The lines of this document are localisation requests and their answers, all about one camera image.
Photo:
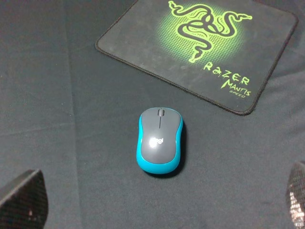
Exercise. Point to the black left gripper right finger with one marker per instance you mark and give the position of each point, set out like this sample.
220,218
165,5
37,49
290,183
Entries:
295,195

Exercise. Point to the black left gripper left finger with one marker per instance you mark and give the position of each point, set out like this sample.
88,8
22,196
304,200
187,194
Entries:
24,202

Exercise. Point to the blue and grey computer mouse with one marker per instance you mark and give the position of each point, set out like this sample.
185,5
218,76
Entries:
159,140

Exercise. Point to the black Razer mouse pad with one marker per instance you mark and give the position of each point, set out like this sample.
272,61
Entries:
221,51

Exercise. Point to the black tablecloth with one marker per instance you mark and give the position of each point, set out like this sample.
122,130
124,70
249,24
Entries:
72,112

